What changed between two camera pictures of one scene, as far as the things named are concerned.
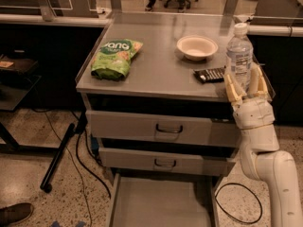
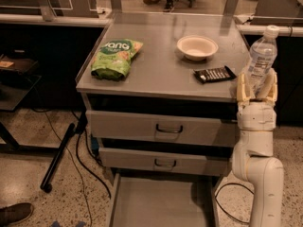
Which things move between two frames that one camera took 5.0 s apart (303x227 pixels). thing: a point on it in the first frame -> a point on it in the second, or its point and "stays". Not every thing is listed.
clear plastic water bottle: [240, 57] -> [262, 56]
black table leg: [45, 183] stays
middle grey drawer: [166, 161] stays
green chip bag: [113, 60] stays
